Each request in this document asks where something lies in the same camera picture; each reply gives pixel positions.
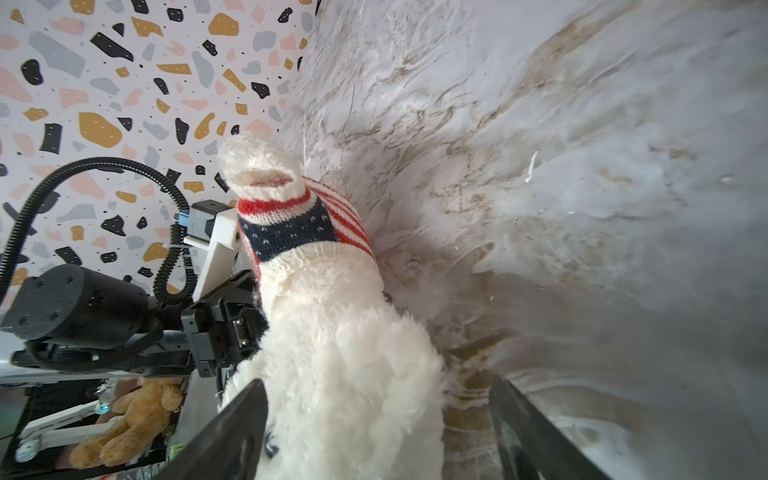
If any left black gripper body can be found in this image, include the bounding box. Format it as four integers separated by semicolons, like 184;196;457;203
181;270;267;377

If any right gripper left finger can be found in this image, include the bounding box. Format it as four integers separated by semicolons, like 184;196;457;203
156;379;268;480

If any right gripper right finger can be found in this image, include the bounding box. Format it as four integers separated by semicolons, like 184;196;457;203
489;376;608;480

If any white plush teddy bear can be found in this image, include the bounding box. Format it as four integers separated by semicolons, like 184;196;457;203
218;134;448;480

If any red white striped knit sweater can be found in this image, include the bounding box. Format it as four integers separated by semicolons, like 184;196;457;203
217;134;376;283

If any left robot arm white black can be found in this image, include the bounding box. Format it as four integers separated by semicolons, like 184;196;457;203
1;265;268;377

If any brown plush teddy bear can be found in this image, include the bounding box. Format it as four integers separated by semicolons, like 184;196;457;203
69;378;183;469

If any left black corrugated cable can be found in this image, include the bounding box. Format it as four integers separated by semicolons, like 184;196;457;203
0;157;199;307

